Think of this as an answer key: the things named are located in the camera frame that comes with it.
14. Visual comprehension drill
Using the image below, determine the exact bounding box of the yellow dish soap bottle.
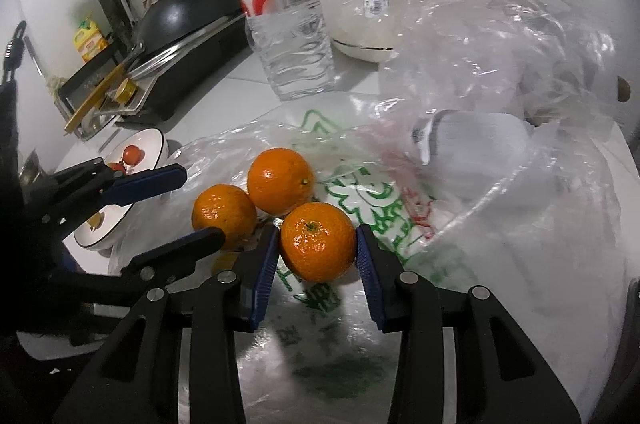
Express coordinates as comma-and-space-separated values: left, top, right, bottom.
73, 12, 111, 62

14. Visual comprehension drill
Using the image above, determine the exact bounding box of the steel pot lid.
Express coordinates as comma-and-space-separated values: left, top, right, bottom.
19, 150, 43, 185

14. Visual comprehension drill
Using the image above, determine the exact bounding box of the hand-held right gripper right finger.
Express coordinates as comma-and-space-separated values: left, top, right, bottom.
355, 224, 583, 424

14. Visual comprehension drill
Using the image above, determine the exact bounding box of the white plate with black rim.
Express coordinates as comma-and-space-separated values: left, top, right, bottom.
74, 127, 168, 250

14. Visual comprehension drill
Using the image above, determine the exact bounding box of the steel induction cooker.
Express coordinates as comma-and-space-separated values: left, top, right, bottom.
57, 12, 251, 140

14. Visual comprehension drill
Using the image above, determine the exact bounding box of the white bowl with dark rim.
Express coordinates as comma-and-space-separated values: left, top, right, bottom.
320, 0, 416, 62

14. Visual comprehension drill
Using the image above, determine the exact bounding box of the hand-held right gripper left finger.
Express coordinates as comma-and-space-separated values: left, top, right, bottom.
52, 224, 281, 424

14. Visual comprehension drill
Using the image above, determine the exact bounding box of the black metal rack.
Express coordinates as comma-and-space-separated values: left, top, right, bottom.
52, 47, 131, 120

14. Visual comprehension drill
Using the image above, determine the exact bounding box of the clear plastic water bottle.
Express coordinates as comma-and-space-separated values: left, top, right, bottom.
229, 0, 335, 101

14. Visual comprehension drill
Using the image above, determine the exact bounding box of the green printed plastic bag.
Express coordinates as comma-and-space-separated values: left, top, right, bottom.
115, 104, 631, 424

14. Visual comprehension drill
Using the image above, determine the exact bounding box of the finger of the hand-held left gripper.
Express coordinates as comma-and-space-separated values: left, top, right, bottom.
47, 158, 188, 225
120, 227, 226, 292

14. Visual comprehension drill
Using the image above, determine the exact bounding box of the orange mandarin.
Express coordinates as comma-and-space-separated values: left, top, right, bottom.
247, 147, 316, 216
279, 203, 358, 283
192, 184, 258, 251

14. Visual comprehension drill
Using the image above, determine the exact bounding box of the black wok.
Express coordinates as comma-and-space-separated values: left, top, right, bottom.
131, 0, 246, 55

